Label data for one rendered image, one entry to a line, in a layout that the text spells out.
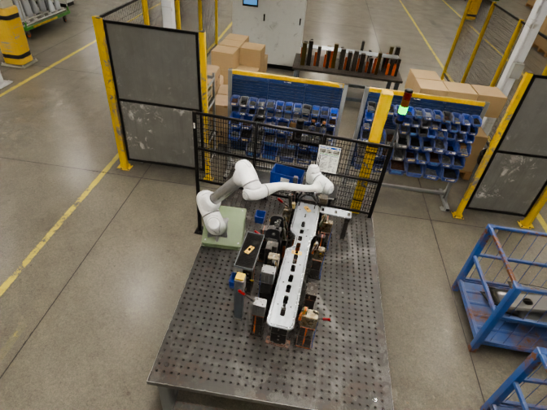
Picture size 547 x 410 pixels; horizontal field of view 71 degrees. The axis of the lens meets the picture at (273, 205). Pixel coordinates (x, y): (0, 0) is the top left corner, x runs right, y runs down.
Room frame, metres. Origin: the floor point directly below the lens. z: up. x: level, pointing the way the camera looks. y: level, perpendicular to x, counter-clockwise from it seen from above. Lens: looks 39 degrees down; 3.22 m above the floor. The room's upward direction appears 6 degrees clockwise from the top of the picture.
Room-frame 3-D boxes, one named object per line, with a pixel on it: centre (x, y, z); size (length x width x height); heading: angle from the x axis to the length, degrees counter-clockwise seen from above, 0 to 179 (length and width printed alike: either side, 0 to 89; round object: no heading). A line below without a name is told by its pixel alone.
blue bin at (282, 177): (3.12, -0.10, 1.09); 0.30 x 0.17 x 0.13; 76
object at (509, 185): (4.20, -2.98, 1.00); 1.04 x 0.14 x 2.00; 86
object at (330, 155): (3.19, -0.47, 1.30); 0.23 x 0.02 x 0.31; 82
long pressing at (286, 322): (2.17, -0.23, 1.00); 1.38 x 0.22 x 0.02; 172
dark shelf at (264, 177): (3.11, -0.16, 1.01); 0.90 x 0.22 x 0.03; 82
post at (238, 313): (1.76, 0.18, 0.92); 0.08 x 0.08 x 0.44; 82
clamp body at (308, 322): (1.59, -0.33, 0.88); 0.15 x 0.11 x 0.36; 82
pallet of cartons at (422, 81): (5.58, -2.42, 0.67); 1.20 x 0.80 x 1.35; 88
